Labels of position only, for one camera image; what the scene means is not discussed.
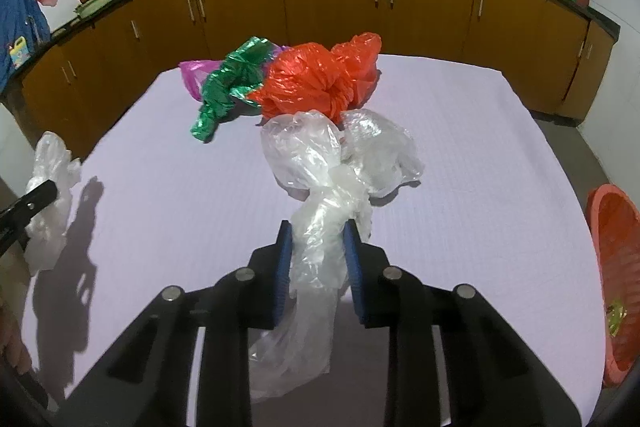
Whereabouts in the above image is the green foil bag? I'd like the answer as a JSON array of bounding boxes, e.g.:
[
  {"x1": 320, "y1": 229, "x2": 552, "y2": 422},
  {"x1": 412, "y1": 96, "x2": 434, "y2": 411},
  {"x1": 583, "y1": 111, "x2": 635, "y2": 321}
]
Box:
[{"x1": 190, "y1": 37, "x2": 281, "y2": 142}]

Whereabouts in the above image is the blue cloth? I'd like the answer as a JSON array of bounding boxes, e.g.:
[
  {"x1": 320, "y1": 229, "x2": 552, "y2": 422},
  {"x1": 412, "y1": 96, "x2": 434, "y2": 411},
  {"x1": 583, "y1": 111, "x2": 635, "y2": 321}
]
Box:
[{"x1": 0, "y1": 0, "x2": 51, "y2": 96}]

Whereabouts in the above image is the orange mesh waste basket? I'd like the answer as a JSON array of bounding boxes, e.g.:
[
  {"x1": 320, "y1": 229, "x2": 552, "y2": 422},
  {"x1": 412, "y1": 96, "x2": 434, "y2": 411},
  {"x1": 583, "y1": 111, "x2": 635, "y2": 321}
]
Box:
[{"x1": 585, "y1": 183, "x2": 640, "y2": 389}]

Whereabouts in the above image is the white tablecloth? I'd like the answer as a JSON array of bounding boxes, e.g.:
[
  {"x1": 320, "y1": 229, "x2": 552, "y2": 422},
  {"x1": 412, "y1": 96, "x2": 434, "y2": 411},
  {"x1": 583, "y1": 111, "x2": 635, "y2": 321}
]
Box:
[{"x1": 10, "y1": 54, "x2": 606, "y2": 427}]

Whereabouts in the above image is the knotted clear plastic bag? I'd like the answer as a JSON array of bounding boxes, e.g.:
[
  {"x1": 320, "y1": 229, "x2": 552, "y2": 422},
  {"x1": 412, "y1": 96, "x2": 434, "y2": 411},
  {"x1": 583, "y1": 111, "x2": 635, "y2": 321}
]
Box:
[{"x1": 248, "y1": 109, "x2": 376, "y2": 403}]

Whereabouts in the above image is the white translucent plastic bag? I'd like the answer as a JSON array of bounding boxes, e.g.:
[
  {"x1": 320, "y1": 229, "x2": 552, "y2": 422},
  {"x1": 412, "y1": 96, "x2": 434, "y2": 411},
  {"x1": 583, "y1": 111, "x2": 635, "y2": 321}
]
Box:
[{"x1": 24, "y1": 132, "x2": 82, "y2": 276}]

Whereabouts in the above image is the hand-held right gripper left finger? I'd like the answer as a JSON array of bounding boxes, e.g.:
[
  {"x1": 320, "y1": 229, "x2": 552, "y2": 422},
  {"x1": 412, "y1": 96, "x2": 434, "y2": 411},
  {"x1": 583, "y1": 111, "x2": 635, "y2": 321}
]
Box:
[{"x1": 50, "y1": 219, "x2": 293, "y2": 427}]

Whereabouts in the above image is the yellow and blue bottle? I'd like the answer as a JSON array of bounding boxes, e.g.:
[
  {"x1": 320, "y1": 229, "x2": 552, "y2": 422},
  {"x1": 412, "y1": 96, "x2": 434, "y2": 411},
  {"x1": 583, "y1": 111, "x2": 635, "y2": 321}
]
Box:
[{"x1": 8, "y1": 36, "x2": 29, "y2": 69}]

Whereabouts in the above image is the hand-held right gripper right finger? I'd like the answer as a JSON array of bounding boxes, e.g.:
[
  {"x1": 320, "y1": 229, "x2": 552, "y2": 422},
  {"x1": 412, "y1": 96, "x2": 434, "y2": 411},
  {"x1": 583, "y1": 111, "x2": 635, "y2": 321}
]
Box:
[{"x1": 344, "y1": 219, "x2": 583, "y2": 427}]

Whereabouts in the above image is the person's left hand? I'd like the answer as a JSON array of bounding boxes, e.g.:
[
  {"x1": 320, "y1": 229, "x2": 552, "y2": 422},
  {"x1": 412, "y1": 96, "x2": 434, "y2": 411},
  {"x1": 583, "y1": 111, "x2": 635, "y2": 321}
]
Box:
[{"x1": 0, "y1": 302, "x2": 32, "y2": 373}]

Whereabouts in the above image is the purple plastic bag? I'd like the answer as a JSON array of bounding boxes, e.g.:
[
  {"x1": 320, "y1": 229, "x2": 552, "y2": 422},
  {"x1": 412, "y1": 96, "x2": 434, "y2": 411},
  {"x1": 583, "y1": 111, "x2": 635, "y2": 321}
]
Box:
[{"x1": 178, "y1": 59, "x2": 224, "y2": 100}]

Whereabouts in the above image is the gold foil bag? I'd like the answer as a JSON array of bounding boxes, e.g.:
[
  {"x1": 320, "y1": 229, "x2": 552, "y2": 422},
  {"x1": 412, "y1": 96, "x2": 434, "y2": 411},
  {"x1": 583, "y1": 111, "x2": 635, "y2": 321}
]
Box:
[{"x1": 606, "y1": 302, "x2": 629, "y2": 336}]

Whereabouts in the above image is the crumpled clear plastic bag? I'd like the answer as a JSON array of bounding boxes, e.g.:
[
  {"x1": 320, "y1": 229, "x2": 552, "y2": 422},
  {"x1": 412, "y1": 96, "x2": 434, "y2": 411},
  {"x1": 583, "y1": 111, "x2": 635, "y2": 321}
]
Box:
[{"x1": 340, "y1": 109, "x2": 426, "y2": 198}]

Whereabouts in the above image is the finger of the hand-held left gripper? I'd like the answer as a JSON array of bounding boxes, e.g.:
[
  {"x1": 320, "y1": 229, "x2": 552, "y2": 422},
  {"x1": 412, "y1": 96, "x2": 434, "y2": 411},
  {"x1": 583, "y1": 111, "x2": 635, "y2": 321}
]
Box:
[{"x1": 0, "y1": 181, "x2": 58, "y2": 258}]

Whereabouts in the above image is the red bin liner bag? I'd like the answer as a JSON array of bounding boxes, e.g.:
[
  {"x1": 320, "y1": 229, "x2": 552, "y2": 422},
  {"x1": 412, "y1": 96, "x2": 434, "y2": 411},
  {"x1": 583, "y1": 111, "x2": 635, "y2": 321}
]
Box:
[{"x1": 592, "y1": 192, "x2": 640, "y2": 378}]

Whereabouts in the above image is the crumpled orange plastic bag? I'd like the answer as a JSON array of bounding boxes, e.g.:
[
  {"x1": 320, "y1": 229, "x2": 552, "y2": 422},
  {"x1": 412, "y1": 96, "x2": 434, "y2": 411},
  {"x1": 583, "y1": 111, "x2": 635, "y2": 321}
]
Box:
[{"x1": 248, "y1": 33, "x2": 382, "y2": 124}]

